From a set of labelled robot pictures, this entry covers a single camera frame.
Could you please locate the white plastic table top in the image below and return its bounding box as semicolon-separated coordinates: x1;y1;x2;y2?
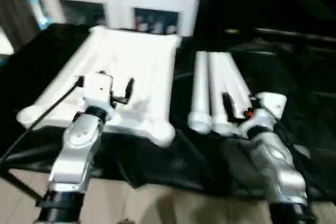
16;26;183;148

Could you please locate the white plastic table leg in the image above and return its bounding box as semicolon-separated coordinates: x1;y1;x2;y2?
207;51;237;137
187;50;212;134
220;52;253;104

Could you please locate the dark metal rod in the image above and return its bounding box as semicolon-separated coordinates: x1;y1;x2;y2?
255;28;336;43

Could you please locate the grey curtain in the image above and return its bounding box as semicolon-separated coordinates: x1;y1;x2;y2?
0;0;40;57

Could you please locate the black left camera cable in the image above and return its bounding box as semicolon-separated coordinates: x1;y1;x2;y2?
0;76;85;163

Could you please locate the black metal frame strut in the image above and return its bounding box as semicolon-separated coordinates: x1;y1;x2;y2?
0;167;46;204

